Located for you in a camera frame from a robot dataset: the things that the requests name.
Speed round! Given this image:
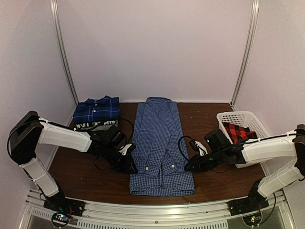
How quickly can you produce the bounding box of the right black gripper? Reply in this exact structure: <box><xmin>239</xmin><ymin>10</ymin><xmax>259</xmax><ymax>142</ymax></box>
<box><xmin>184</xmin><ymin>149</ymin><xmax>225</xmax><ymax>173</ymax></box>

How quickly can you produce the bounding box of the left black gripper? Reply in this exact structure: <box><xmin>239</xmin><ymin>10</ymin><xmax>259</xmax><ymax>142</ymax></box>
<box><xmin>102</xmin><ymin>144</ymin><xmax>138</xmax><ymax>174</ymax></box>

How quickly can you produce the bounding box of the blue small-check long sleeve shirt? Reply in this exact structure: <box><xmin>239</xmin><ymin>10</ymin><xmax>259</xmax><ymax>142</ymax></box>
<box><xmin>129</xmin><ymin>97</ymin><xmax>195</xmax><ymax>197</ymax></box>

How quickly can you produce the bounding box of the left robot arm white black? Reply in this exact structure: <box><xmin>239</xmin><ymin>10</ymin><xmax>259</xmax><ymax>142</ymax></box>
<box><xmin>7</xmin><ymin>111</ymin><xmax>138</xmax><ymax>212</ymax></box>

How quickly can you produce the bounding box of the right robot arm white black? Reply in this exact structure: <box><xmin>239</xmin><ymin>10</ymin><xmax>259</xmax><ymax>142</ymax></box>
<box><xmin>184</xmin><ymin>124</ymin><xmax>305</xmax><ymax>211</ymax></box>

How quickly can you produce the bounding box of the red black plaid shirt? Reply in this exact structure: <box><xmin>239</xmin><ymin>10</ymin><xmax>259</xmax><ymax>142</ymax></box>
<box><xmin>222</xmin><ymin>122</ymin><xmax>258</xmax><ymax>144</ymax></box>

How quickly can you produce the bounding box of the black grey printed folded shirt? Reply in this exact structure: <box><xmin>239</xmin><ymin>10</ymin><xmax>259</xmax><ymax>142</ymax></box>
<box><xmin>72</xmin><ymin>119</ymin><xmax>118</xmax><ymax>131</ymax></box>

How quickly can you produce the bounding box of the white plastic basket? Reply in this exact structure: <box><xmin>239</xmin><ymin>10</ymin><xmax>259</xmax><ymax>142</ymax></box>
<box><xmin>216</xmin><ymin>111</ymin><xmax>280</xmax><ymax>169</ymax></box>

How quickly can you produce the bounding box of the dark blue plaid folded shirt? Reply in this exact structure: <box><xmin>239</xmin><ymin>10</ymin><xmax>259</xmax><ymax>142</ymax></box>
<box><xmin>73</xmin><ymin>95</ymin><xmax>120</xmax><ymax>124</ymax></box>

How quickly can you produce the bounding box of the right circuit board with leds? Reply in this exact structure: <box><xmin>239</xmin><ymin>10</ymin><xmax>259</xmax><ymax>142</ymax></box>
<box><xmin>243</xmin><ymin>214</ymin><xmax>262</xmax><ymax>227</ymax></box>

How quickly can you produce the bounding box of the circuit board with leds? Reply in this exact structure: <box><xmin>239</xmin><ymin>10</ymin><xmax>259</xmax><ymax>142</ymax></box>
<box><xmin>243</xmin><ymin>214</ymin><xmax>262</xmax><ymax>227</ymax></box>
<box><xmin>51</xmin><ymin>212</ymin><xmax>71</xmax><ymax>227</ymax></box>

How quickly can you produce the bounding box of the left circuit board with leds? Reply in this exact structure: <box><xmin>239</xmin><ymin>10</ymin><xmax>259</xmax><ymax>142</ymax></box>
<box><xmin>51</xmin><ymin>212</ymin><xmax>71</xmax><ymax>227</ymax></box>

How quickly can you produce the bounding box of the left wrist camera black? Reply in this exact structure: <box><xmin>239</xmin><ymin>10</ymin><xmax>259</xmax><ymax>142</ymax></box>
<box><xmin>101</xmin><ymin>126</ymin><xmax>125</xmax><ymax>147</ymax></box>

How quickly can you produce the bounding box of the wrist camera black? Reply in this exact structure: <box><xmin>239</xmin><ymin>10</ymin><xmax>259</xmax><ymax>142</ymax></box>
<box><xmin>204</xmin><ymin>129</ymin><xmax>232</xmax><ymax>153</ymax></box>
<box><xmin>101</xmin><ymin>126</ymin><xmax>125</xmax><ymax>147</ymax></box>

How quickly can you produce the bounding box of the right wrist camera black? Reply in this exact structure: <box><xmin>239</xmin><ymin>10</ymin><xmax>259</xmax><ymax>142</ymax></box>
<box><xmin>204</xmin><ymin>129</ymin><xmax>232</xmax><ymax>153</ymax></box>

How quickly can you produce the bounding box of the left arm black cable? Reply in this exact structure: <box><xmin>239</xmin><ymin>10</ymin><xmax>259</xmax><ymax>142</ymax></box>
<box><xmin>7</xmin><ymin>118</ymin><xmax>135</xmax><ymax>171</ymax></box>

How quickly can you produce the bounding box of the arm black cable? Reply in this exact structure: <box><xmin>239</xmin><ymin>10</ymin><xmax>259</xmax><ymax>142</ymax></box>
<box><xmin>7</xmin><ymin>118</ymin><xmax>135</xmax><ymax>171</ymax></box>
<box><xmin>178</xmin><ymin>135</ymin><xmax>198</xmax><ymax>163</ymax></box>

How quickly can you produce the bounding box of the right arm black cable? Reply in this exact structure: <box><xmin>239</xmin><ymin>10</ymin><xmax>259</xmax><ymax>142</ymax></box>
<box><xmin>178</xmin><ymin>135</ymin><xmax>198</xmax><ymax>163</ymax></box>

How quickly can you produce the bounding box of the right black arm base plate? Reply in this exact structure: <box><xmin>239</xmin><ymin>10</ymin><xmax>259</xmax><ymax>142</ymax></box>
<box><xmin>228</xmin><ymin>198</ymin><xmax>269</xmax><ymax>216</ymax></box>

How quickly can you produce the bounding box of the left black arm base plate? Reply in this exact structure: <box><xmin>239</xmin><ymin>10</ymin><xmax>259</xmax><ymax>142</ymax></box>
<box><xmin>43</xmin><ymin>198</ymin><xmax>85</xmax><ymax>217</ymax></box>

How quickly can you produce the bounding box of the front aluminium rail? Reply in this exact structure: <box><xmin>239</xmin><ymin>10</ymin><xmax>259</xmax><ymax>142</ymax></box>
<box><xmin>17</xmin><ymin>189</ymin><xmax>296</xmax><ymax>229</ymax></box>

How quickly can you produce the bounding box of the right aluminium frame post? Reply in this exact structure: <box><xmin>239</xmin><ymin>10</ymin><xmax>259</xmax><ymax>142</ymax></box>
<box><xmin>230</xmin><ymin>0</ymin><xmax>260</xmax><ymax>110</ymax></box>

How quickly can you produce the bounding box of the aluminium frame post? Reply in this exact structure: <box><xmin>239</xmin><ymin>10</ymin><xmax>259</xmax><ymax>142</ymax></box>
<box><xmin>50</xmin><ymin>0</ymin><xmax>79</xmax><ymax>105</ymax></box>
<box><xmin>230</xmin><ymin>0</ymin><xmax>260</xmax><ymax>110</ymax></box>

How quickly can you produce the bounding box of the left aluminium frame post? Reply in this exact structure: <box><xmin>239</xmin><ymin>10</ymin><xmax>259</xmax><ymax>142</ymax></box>
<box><xmin>50</xmin><ymin>0</ymin><xmax>79</xmax><ymax>105</ymax></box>

